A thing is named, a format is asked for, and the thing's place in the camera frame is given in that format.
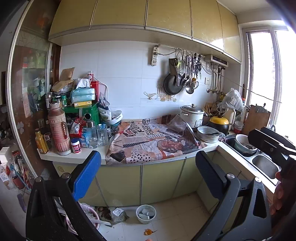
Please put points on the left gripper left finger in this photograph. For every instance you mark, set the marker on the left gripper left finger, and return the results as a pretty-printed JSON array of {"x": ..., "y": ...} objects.
[{"x": 43, "y": 221}]

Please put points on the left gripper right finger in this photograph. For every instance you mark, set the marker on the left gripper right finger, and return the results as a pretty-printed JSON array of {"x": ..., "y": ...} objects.
[{"x": 253, "y": 220}]

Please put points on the steel kitchen sink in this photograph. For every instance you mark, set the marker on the steel kitchen sink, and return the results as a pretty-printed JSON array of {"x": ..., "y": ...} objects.
[{"x": 259, "y": 160}]

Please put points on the white trash bucket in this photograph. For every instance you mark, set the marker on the white trash bucket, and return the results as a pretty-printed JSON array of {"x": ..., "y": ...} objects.
[{"x": 145, "y": 214}]

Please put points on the right hand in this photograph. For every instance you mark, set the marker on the right hand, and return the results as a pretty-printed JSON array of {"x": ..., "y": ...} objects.
[{"x": 284, "y": 194}]

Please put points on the pink basin on floor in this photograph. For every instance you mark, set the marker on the pink basin on floor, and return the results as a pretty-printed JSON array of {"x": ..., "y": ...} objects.
[{"x": 89, "y": 212}]

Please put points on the pot in sink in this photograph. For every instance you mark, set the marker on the pot in sink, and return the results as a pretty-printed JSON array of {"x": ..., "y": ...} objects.
[{"x": 242, "y": 145}]

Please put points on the wooden cutting board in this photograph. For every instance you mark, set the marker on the wooden cutting board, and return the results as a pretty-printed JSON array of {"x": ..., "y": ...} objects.
[{"x": 256, "y": 119}]

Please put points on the yellow black kettle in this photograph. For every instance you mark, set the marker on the yellow black kettle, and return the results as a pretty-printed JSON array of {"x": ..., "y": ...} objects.
[{"x": 219, "y": 123}]

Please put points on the yellow oil bottle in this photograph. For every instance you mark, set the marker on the yellow oil bottle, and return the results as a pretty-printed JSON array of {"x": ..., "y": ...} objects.
[{"x": 41, "y": 144}]

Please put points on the white plastic bag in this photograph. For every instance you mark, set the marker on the white plastic bag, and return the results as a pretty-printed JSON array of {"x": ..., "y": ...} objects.
[{"x": 232, "y": 100}]

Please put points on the white jar red label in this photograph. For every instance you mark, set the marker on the white jar red label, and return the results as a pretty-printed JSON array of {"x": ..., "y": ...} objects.
[{"x": 75, "y": 145}]

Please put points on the metal basin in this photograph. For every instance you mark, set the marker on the metal basin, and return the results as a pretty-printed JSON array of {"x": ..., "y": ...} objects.
[{"x": 207, "y": 134}]

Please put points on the lower cabinet doors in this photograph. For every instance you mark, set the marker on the lower cabinet doors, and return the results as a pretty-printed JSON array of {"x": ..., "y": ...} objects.
[{"x": 131, "y": 185}]

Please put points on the pink thermos bottle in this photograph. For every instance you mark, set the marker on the pink thermos bottle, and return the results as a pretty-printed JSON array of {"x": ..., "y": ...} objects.
[{"x": 59, "y": 129}]

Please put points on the clear glass mug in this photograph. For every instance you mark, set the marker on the clear glass mug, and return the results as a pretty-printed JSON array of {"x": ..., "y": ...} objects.
[{"x": 102, "y": 134}]

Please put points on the white rice cooker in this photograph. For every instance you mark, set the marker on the white rice cooker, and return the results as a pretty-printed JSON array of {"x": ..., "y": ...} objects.
[{"x": 192, "y": 114}]

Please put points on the green box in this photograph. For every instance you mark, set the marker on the green box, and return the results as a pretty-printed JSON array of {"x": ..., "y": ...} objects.
[{"x": 90, "y": 113}]

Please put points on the blue plastic basket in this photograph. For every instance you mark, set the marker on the blue plastic basket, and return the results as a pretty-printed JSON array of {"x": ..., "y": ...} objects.
[{"x": 115, "y": 120}]

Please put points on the newspaper print table cloth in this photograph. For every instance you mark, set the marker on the newspaper print table cloth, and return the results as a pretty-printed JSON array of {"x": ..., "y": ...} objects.
[{"x": 146, "y": 140}]

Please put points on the teal tissue pack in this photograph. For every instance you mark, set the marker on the teal tissue pack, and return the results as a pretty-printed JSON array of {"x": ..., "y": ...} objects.
[{"x": 83, "y": 91}]

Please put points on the black frying pan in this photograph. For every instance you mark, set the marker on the black frying pan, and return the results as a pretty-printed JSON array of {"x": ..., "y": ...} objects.
[{"x": 173, "y": 81}]

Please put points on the red tin can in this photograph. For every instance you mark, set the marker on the red tin can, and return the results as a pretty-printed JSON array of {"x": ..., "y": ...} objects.
[{"x": 94, "y": 83}]

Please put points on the upper yellow cabinets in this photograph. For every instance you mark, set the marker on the upper yellow cabinets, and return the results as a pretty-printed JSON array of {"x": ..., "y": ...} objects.
[{"x": 205, "y": 27}]

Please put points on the white power strip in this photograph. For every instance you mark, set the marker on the white power strip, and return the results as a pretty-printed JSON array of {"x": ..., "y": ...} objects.
[{"x": 155, "y": 53}]

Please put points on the window frame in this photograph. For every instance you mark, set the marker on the window frame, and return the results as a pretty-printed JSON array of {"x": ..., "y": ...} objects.
[{"x": 269, "y": 61}]

